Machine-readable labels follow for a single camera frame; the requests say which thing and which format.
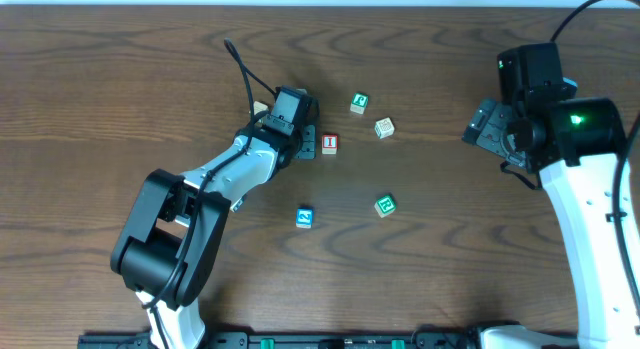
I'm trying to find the red letter I block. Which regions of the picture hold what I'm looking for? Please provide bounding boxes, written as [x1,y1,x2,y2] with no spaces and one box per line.
[321,134,338,155]

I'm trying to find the blue number 2 block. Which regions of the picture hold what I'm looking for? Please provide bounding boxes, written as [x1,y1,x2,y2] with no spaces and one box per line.
[295,208,314,229]

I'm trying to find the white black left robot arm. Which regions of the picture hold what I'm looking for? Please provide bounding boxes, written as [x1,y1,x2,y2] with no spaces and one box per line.
[110,125,316,348]

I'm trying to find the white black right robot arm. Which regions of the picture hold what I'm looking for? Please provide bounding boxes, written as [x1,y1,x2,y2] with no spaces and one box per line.
[463,98,639,348]

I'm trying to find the wooden block green side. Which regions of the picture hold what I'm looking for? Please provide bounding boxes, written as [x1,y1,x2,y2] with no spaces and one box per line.
[253,101,269,115]

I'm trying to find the green letter P block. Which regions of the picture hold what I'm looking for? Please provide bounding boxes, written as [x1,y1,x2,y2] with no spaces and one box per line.
[350,92,369,115]

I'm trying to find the plain wooden patterned block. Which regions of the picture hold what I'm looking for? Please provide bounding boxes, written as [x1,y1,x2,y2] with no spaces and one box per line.
[374,117,395,139]

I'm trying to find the wooden block blue side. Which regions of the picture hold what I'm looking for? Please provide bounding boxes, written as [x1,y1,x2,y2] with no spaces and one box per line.
[231,197,244,213]

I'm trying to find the green letter R block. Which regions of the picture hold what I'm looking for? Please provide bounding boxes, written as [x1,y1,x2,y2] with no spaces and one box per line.
[374,195,397,218]

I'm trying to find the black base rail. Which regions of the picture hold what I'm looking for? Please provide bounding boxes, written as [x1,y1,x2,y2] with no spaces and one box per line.
[77,321,581,349]

